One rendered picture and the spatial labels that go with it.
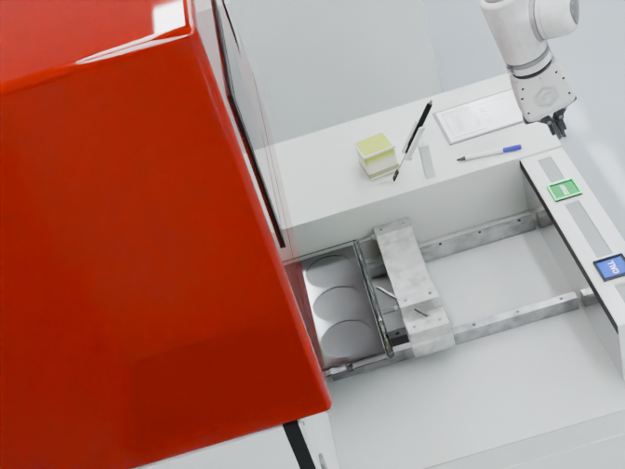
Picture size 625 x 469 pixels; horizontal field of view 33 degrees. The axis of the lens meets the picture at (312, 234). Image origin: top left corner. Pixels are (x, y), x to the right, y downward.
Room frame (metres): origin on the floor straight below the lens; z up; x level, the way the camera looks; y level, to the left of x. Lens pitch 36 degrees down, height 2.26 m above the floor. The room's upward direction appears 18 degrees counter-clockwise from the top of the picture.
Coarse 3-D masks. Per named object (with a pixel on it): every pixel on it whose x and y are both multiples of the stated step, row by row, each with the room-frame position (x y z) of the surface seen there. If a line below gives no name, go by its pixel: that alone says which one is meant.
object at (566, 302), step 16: (544, 304) 1.48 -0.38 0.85; (560, 304) 1.47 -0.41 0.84; (576, 304) 1.47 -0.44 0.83; (480, 320) 1.49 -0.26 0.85; (496, 320) 1.48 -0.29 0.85; (512, 320) 1.47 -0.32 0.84; (528, 320) 1.47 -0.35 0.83; (464, 336) 1.48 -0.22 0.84; (480, 336) 1.47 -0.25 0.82; (400, 352) 1.48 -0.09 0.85; (368, 368) 1.48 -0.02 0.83
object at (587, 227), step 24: (528, 168) 1.76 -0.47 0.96; (552, 168) 1.74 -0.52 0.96; (576, 168) 1.71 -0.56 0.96; (576, 216) 1.57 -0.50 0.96; (600, 216) 1.54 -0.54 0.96; (576, 240) 1.50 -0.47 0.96; (600, 240) 1.48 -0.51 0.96; (600, 288) 1.35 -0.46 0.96; (624, 288) 1.34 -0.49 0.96; (624, 312) 1.28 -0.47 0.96; (624, 336) 1.26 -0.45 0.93; (624, 360) 1.26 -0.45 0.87
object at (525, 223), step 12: (528, 216) 1.75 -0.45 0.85; (492, 228) 1.75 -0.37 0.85; (504, 228) 1.74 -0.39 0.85; (516, 228) 1.74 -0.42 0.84; (528, 228) 1.74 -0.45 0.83; (444, 240) 1.76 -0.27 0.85; (456, 240) 1.75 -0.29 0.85; (468, 240) 1.74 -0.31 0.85; (480, 240) 1.74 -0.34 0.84; (492, 240) 1.74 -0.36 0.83; (432, 252) 1.75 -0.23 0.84; (444, 252) 1.74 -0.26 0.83; (456, 252) 1.74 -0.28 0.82; (372, 264) 1.76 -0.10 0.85; (372, 276) 1.75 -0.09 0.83
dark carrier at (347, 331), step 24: (312, 264) 1.76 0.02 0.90; (336, 264) 1.74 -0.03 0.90; (312, 288) 1.68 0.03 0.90; (336, 288) 1.66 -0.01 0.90; (360, 288) 1.64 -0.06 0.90; (312, 312) 1.61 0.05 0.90; (336, 312) 1.59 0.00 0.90; (360, 312) 1.57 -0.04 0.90; (336, 336) 1.52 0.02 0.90; (360, 336) 1.50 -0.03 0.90; (336, 360) 1.46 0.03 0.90
